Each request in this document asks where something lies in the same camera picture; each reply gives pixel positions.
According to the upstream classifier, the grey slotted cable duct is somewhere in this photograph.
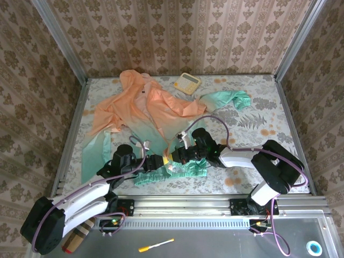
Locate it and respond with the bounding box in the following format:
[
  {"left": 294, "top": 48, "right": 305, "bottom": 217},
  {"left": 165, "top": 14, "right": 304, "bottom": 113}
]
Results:
[{"left": 96, "top": 217, "right": 269, "bottom": 230}]

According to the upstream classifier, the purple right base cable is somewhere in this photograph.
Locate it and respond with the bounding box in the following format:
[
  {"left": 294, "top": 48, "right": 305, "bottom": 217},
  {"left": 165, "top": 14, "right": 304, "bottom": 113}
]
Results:
[{"left": 269, "top": 197, "right": 292, "bottom": 255}]

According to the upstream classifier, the brown striped cardboard tube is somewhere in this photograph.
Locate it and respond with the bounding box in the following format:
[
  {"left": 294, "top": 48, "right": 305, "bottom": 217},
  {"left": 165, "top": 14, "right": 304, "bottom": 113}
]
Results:
[{"left": 61, "top": 217, "right": 96, "bottom": 254}]

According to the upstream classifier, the aluminium frame post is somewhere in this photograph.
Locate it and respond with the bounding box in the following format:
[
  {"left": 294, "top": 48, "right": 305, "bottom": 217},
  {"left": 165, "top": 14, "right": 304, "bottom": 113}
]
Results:
[
  {"left": 274, "top": 0, "right": 325, "bottom": 80},
  {"left": 31, "top": 0, "right": 90, "bottom": 83}
]

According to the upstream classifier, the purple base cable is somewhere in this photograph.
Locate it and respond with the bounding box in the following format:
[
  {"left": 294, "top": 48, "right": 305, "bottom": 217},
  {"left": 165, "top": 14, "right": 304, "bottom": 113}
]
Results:
[
  {"left": 269, "top": 197, "right": 292, "bottom": 255},
  {"left": 100, "top": 212, "right": 127, "bottom": 238}
]

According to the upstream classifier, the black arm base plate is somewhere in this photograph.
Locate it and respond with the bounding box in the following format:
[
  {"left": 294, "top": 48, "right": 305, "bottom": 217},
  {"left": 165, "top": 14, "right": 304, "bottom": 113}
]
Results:
[
  {"left": 115, "top": 198, "right": 135, "bottom": 217},
  {"left": 230, "top": 198, "right": 280, "bottom": 216}
]

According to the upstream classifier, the floral tablecloth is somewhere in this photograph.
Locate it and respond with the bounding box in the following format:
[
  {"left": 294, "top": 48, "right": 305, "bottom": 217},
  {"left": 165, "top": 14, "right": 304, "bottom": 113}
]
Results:
[{"left": 57, "top": 75, "right": 314, "bottom": 196}]

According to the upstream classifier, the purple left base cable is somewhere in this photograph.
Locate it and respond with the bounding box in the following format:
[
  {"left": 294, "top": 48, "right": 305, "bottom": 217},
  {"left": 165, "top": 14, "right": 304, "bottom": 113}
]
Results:
[{"left": 100, "top": 212, "right": 127, "bottom": 238}]

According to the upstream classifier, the blue and white tape roll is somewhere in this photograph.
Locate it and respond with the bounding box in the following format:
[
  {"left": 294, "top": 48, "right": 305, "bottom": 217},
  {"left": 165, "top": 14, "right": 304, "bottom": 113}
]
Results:
[{"left": 306, "top": 240, "right": 323, "bottom": 256}]

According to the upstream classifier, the aluminium table side rail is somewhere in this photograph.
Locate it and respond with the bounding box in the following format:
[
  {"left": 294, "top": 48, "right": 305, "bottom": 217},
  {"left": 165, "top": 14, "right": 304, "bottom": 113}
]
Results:
[
  {"left": 51, "top": 77, "right": 91, "bottom": 197},
  {"left": 274, "top": 75, "right": 318, "bottom": 196}
]

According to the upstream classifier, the cream yellow calculator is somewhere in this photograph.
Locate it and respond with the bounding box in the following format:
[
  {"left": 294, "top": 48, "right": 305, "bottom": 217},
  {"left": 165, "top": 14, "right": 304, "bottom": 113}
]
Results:
[{"left": 173, "top": 72, "right": 202, "bottom": 95}]

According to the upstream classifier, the teal and peach zip jacket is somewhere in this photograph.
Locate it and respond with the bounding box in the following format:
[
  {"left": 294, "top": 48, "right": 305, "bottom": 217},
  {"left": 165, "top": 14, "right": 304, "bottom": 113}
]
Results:
[{"left": 80, "top": 69, "right": 252, "bottom": 188}]

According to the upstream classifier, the aluminium front mounting rail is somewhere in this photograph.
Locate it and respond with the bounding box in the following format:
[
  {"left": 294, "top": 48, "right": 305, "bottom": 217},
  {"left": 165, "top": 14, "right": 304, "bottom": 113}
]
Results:
[{"left": 55, "top": 195, "right": 327, "bottom": 217}]

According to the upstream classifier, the yellow and white pen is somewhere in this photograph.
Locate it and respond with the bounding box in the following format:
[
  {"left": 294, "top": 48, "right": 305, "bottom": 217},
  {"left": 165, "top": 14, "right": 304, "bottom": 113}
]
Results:
[{"left": 138, "top": 238, "right": 175, "bottom": 253}]

